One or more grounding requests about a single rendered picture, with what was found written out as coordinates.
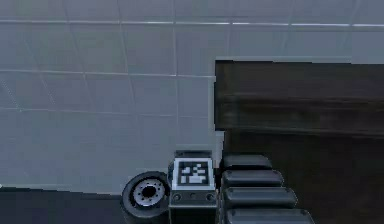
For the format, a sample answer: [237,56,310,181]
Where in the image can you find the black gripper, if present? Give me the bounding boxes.
[120,170,172,224]

